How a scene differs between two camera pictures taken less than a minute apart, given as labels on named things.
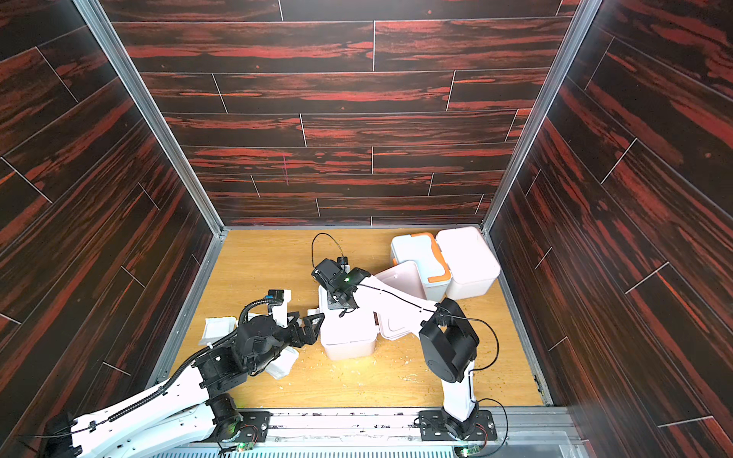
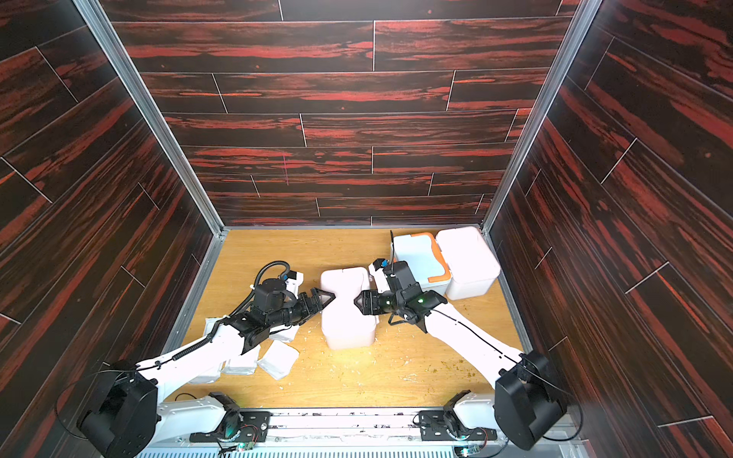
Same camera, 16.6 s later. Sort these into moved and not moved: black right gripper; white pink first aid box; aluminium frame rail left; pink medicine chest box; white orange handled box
Moved: pink medicine chest box; black right gripper
Not moved: aluminium frame rail left; white orange handled box; white pink first aid box
